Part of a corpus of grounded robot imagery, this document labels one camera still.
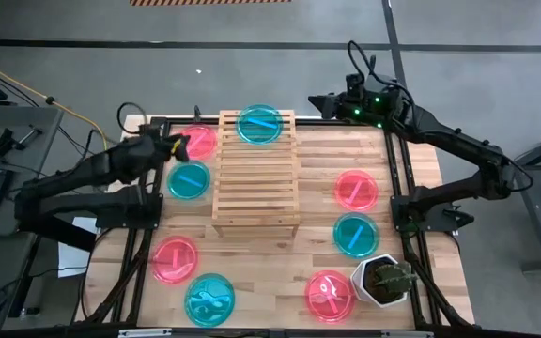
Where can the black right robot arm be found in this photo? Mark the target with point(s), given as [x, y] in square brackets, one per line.
[444, 131]

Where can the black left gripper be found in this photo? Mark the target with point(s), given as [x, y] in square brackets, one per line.
[162, 148]

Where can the pink translucent plastic plate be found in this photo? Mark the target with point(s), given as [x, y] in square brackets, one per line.
[183, 253]
[366, 197]
[341, 305]
[203, 144]

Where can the slatted wooden shelf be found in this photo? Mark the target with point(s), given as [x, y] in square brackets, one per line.
[256, 188]

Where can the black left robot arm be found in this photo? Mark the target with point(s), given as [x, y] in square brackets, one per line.
[87, 166]

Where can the white paper sheet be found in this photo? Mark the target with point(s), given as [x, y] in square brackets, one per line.
[71, 258]

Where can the white hexagonal plant pot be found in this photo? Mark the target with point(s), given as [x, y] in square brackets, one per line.
[359, 281]

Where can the grey desk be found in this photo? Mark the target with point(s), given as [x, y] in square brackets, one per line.
[17, 136]

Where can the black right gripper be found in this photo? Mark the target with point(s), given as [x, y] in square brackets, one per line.
[348, 107]

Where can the green cactus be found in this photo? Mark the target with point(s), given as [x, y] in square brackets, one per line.
[395, 278]

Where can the yellow label tag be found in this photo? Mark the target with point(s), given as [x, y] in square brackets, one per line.
[175, 146]

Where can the black clamp tools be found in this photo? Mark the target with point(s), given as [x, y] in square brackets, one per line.
[3, 141]

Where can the teal translucent plastic plate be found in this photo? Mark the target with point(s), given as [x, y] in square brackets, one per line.
[270, 133]
[189, 188]
[345, 230]
[209, 284]

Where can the black aluminium table frame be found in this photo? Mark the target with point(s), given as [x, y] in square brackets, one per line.
[205, 120]

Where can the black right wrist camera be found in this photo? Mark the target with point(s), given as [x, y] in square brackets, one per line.
[355, 84]

